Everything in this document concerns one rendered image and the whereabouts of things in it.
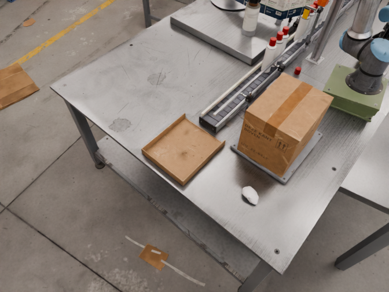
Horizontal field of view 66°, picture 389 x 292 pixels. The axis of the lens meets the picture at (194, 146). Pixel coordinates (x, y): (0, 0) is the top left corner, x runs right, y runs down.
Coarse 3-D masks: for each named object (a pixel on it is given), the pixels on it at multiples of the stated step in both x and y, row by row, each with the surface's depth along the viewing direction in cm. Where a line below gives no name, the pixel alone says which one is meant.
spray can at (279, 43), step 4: (280, 32) 155; (276, 36) 157; (280, 36) 155; (280, 40) 156; (276, 44) 158; (280, 44) 157; (276, 48) 159; (280, 48) 160; (276, 52) 161; (276, 56) 164
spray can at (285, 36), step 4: (284, 28) 157; (288, 28) 157; (284, 32) 158; (284, 36) 159; (288, 36) 160; (284, 40) 161; (284, 44) 163; (284, 48) 166; (280, 52) 167; (280, 60) 172
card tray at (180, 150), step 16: (176, 128) 148; (192, 128) 149; (160, 144) 142; (176, 144) 142; (192, 144) 143; (208, 144) 143; (224, 144) 143; (160, 160) 137; (176, 160) 137; (192, 160) 137; (176, 176) 128; (192, 176) 132
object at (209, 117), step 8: (304, 40) 186; (296, 48) 181; (288, 56) 176; (280, 64) 171; (256, 72) 167; (272, 72) 167; (248, 80) 163; (256, 80) 163; (264, 80) 164; (240, 88) 159; (248, 88) 159; (232, 96) 156; (240, 96) 156; (216, 104) 152; (232, 104) 152; (208, 112) 149; (224, 112) 149; (208, 120) 146; (216, 120) 146
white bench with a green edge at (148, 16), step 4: (144, 0) 309; (148, 0) 312; (144, 4) 313; (148, 4) 315; (144, 8) 317; (148, 8) 318; (144, 12) 321; (148, 12) 321; (148, 16) 324; (152, 16) 321; (156, 16) 321; (148, 20) 327; (156, 20) 321; (148, 24) 331
